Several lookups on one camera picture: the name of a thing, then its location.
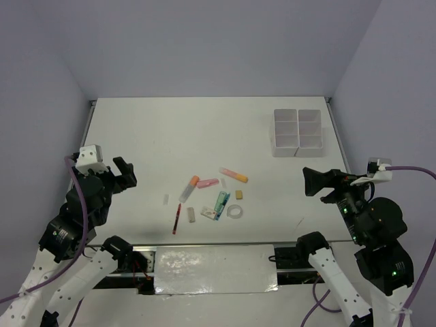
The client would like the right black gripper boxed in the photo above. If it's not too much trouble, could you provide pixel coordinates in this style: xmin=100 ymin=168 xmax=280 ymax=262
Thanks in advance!
xmin=301 ymin=163 xmax=375 ymax=240

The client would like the red pen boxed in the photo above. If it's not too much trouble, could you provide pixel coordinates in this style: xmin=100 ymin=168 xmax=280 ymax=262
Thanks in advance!
xmin=172 ymin=203 xmax=182 ymax=235

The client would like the blue pen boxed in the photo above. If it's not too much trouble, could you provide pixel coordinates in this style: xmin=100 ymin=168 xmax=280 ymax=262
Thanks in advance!
xmin=215 ymin=200 xmax=228 ymax=220

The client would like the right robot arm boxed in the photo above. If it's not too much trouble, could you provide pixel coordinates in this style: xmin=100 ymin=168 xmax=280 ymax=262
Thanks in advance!
xmin=296 ymin=163 xmax=414 ymax=326

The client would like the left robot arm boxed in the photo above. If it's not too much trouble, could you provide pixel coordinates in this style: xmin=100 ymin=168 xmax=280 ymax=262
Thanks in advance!
xmin=1 ymin=153 xmax=137 ymax=326

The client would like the left white compartment container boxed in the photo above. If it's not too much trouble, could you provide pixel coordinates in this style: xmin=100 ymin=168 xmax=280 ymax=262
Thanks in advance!
xmin=270 ymin=108 xmax=299 ymax=157

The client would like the white compartment container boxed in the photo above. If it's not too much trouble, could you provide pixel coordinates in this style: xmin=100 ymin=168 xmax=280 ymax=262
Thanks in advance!
xmin=296 ymin=110 xmax=323 ymax=157
xmin=270 ymin=108 xmax=299 ymax=157

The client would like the right white compartment container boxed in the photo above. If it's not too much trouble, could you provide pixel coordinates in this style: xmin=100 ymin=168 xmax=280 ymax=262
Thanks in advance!
xmin=296 ymin=110 xmax=323 ymax=157

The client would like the orange capped clear tube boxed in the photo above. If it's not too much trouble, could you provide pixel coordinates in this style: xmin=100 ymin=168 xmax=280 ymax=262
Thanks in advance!
xmin=178 ymin=175 xmax=200 ymax=203

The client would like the clear tape roll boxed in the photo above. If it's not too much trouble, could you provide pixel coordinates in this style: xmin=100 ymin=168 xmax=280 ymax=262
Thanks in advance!
xmin=226 ymin=204 xmax=243 ymax=219

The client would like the pink yellow highlighter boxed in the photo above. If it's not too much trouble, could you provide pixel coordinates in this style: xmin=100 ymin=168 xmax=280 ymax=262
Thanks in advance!
xmin=219 ymin=167 xmax=248 ymax=183

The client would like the green stapler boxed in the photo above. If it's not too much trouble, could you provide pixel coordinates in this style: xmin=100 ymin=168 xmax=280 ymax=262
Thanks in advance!
xmin=214 ymin=191 xmax=228 ymax=213

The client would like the silver foil covered plate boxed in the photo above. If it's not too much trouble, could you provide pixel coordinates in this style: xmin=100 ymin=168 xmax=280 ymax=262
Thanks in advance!
xmin=154 ymin=245 xmax=279 ymax=295

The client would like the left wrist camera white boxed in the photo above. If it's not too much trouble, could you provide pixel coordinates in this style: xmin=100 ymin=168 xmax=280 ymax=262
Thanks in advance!
xmin=75 ymin=144 xmax=107 ymax=174

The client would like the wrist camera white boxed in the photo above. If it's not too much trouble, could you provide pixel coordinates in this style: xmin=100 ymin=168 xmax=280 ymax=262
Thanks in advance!
xmin=350 ymin=157 xmax=392 ymax=186
xmin=75 ymin=144 xmax=107 ymax=174

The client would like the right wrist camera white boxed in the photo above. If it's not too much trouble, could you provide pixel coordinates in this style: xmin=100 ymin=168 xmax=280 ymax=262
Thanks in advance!
xmin=350 ymin=157 xmax=392 ymax=186

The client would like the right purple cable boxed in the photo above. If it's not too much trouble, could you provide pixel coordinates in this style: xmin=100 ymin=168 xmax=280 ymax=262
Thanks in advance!
xmin=301 ymin=164 xmax=436 ymax=327

